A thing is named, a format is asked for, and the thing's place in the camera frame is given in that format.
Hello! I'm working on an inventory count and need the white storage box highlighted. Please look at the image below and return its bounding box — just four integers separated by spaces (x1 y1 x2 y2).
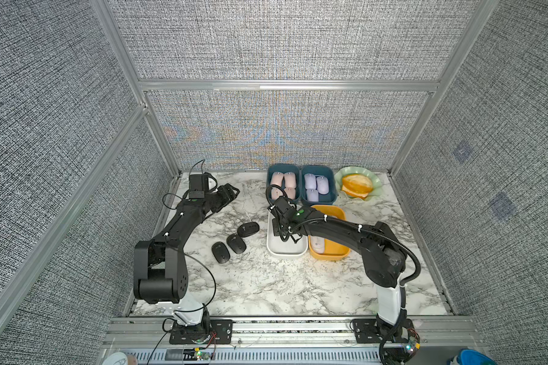
266 214 308 259

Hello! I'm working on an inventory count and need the pink mouse with scroll wheel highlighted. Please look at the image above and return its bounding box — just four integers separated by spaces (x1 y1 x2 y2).
284 172 297 200

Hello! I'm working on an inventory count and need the purple mouse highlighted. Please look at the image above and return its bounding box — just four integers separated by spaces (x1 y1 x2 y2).
304 173 318 190
306 189 320 203
316 176 330 195

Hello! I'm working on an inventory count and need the white mouse front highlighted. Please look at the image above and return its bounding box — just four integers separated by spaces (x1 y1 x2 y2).
310 237 325 255

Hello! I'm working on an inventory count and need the black mouse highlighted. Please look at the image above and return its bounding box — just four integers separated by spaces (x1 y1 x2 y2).
237 221 260 238
226 234 247 255
211 242 231 264

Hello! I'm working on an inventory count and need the purple mouse front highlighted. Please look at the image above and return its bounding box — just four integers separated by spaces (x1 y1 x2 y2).
316 176 330 195

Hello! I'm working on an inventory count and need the yellow storage box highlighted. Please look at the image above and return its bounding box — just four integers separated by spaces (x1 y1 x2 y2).
308 205 351 261

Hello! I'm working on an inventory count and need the teal storage box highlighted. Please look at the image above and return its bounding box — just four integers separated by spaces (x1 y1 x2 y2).
301 165 338 205
266 164 302 203

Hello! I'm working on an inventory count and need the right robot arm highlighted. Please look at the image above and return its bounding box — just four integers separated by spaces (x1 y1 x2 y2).
268 197 422 327

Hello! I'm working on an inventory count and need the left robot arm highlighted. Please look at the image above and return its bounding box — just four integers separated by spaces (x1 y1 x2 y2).
133 173 240 326

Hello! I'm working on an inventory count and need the bread slice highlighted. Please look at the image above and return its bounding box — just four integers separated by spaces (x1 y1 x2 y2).
342 186 371 200

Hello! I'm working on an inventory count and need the round bread bun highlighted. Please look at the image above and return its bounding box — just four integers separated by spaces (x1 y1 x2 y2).
342 173 374 192

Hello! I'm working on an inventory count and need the green wavy plate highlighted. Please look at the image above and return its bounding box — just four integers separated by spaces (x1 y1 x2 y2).
334 167 383 201

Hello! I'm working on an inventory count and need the white round object bottom left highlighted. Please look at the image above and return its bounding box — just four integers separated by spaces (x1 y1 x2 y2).
102 352 129 365

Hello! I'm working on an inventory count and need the blue object bottom right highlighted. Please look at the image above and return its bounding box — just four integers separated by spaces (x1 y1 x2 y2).
446 349 496 365

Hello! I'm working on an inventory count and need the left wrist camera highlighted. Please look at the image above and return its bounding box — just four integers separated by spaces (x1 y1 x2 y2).
187 173 210 200

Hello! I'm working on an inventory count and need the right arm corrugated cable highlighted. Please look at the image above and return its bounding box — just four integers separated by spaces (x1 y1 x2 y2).
264 184 422 365

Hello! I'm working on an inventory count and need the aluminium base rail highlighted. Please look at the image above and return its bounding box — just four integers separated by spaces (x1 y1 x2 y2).
95 314 490 365

